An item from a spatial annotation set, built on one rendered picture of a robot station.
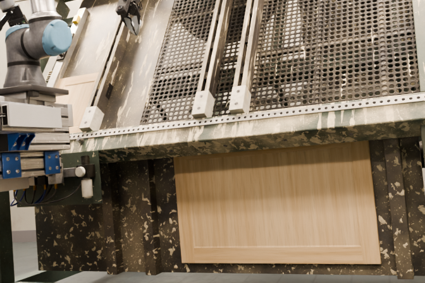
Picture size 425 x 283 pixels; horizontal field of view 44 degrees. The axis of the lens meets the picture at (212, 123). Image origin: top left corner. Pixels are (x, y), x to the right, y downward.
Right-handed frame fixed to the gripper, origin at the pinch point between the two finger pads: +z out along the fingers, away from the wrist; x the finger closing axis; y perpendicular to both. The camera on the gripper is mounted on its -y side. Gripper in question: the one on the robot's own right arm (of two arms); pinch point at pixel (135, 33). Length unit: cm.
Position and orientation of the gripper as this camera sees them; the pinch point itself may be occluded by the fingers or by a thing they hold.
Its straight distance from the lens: 238.1
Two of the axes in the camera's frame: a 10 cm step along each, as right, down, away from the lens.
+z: 2.2, 9.0, 3.9
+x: -9.5, 1.0, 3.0
